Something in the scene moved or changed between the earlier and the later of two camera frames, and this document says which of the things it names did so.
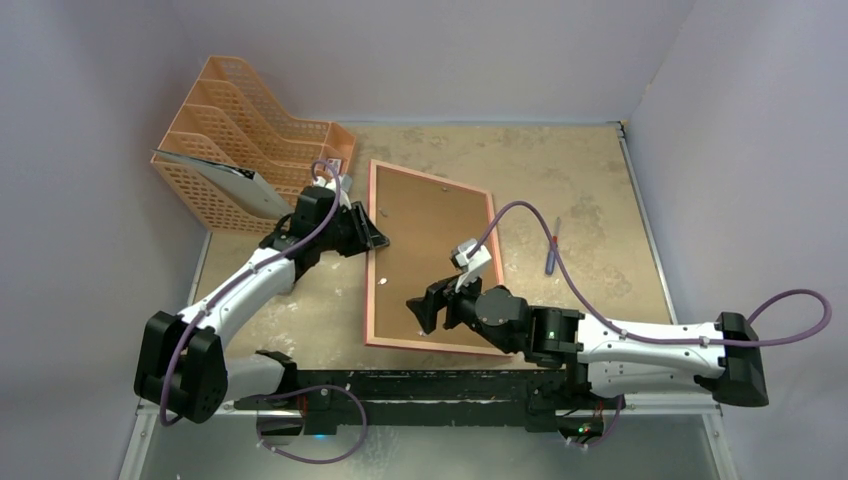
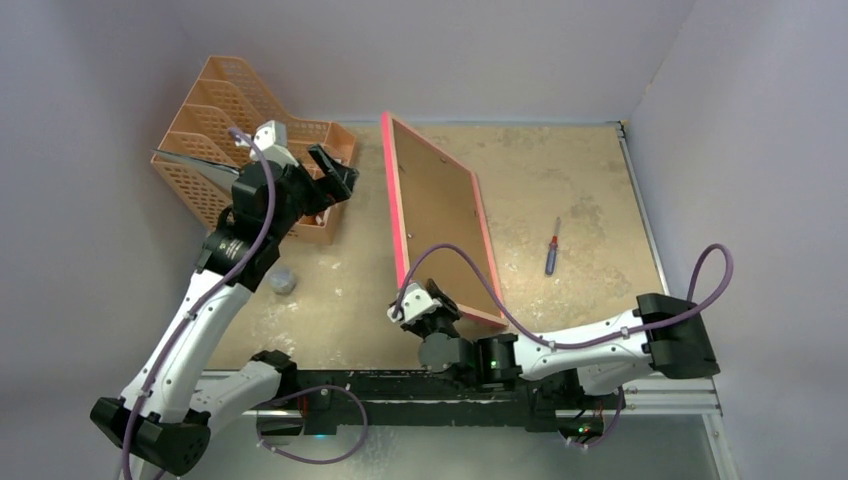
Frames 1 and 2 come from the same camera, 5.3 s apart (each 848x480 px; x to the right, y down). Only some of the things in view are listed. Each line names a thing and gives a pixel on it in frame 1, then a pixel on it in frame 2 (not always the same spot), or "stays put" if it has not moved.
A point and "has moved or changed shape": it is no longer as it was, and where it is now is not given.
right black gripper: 448,303 to 439,315
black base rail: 541,399 stays put
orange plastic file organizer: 227,119 stays put
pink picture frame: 422,217 has moved or changed shape
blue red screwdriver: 551,255 stays put
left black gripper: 359,242 to 326,191
